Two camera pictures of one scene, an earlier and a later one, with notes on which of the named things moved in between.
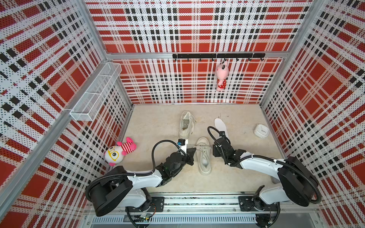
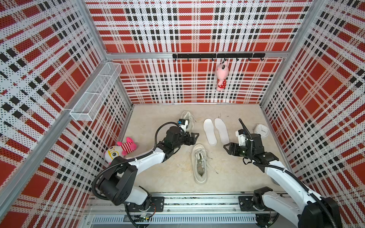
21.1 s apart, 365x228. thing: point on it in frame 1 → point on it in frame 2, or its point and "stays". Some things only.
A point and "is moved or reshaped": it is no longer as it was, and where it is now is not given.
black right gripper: (215, 152) → (234, 147)
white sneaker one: (186, 125) stays
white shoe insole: (219, 125) stays
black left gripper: (190, 152) → (193, 141)
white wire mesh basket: (95, 94) stays
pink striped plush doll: (114, 155) stays
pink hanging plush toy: (222, 71) stays
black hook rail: (219, 55) stays
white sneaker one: (203, 151) is moved or reshaped
